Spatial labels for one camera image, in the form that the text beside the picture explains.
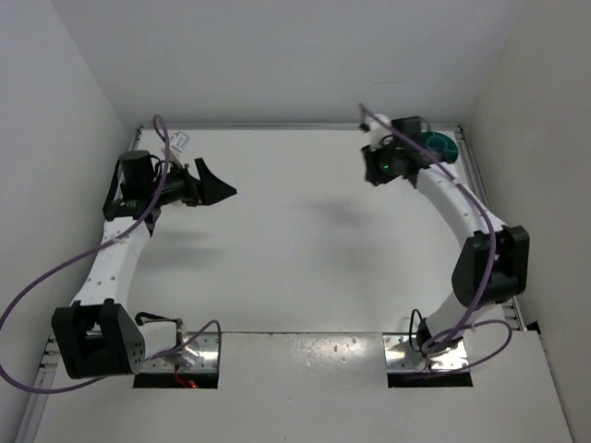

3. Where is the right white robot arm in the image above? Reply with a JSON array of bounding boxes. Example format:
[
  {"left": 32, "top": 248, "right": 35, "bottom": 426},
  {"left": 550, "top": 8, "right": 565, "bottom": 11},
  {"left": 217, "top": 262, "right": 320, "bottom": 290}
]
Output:
[{"left": 359, "top": 111, "right": 530, "bottom": 355}]

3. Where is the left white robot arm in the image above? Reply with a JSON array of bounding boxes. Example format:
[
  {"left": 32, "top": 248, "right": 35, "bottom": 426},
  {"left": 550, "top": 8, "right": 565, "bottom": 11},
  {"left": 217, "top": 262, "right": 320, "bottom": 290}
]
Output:
[{"left": 52, "top": 150, "right": 237, "bottom": 379}]

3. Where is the teal divided round container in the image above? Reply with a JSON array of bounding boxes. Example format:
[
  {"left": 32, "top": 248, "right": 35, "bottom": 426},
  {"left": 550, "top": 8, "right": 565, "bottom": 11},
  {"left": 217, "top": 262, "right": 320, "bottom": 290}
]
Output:
[{"left": 421, "top": 131, "right": 459, "bottom": 163}]

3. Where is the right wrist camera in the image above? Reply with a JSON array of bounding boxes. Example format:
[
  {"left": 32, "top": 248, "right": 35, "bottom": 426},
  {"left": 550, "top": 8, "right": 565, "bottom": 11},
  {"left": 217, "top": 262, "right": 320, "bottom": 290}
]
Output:
[{"left": 363, "top": 114, "right": 392, "bottom": 150}]

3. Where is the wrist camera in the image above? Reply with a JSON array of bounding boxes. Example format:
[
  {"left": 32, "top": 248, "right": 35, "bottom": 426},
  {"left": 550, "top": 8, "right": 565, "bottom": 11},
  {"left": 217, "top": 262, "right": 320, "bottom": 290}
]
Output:
[
  {"left": 363, "top": 114, "right": 392, "bottom": 150},
  {"left": 169, "top": 131, "right": 190, "bottom": 166}
]

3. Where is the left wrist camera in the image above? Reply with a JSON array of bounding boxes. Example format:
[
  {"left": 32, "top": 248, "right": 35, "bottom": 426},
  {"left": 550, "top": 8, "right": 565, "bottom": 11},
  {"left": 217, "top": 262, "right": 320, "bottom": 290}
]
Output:
[{"left": 169, "top": 131, "right": 190, "bottom": 166}]

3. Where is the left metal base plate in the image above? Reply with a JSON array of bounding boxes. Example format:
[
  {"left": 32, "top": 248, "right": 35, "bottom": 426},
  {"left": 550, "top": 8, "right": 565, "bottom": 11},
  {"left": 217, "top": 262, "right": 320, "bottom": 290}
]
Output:
[{"left": 140, "top": 332, "right": 219, "bottom": 375}]

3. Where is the metal base plate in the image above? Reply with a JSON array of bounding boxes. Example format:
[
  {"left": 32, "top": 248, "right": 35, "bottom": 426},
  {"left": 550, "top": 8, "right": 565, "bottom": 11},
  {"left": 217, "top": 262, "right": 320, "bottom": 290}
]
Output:
[
  {"left": 382, "top": 334, "right": 469, "bottom": 375},
  {"left": 140, "top": 332, "right": 219, "bottom": 375}
]

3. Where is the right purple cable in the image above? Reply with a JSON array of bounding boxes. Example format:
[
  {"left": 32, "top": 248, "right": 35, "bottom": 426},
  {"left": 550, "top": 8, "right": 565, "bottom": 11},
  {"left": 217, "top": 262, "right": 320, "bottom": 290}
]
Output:
[{"left": 358, "top": 102, "right": 515, "bottom": 370}]

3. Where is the purple cable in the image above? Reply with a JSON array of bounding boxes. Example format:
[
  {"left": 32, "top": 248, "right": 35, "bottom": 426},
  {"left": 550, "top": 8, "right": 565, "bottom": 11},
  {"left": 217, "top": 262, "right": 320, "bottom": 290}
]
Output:
[
  {"left": 0, "top": 114, "right": 223, "bottom": 394},
  {"left": 358, "top": 102, "right": 515, "bottom": 370}
]

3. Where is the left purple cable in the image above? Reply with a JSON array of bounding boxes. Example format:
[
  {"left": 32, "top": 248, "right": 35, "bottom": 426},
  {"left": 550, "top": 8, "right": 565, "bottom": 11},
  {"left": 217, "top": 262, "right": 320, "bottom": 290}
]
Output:
[{"left": 0, "top": 114, "right": 223, "bottom": 394}]

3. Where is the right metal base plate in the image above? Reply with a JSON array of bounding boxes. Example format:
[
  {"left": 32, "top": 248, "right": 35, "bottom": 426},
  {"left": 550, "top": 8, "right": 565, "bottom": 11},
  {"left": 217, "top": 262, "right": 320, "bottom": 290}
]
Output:
[{"left": 382, "top": 334, "right": 469, "bottom": 375}]

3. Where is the red wire under left base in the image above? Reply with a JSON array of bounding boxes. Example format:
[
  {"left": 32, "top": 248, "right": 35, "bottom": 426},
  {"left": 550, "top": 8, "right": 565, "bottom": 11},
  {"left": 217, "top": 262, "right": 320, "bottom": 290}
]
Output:
[{"left": 174, "top": 367, "right": 199, "bottom": 388}]

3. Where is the aluminium frame rail left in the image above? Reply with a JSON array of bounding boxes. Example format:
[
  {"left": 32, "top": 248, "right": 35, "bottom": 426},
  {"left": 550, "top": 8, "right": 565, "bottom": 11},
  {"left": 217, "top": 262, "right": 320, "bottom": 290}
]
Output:
[{"left": 15, "top": 334, "right": 61, "bottom": 443}]

